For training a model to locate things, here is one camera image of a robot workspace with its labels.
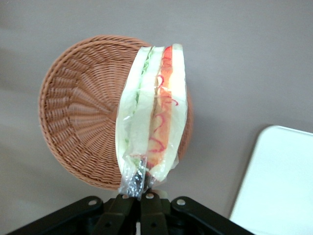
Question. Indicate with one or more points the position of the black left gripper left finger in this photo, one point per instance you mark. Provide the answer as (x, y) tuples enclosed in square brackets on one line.
[(115, 215)]

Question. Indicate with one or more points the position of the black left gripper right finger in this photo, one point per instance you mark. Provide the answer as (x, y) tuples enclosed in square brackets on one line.
[(152, 213)]

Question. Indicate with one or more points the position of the triangle sandwich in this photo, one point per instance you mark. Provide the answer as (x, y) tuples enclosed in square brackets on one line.
[(151, 110)]

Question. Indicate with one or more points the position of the brown round wicker basket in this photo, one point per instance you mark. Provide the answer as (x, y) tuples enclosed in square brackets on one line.
[(80, 110)]

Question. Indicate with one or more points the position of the beige plastic tray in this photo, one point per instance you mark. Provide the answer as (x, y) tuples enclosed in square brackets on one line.
[(276, 181)]

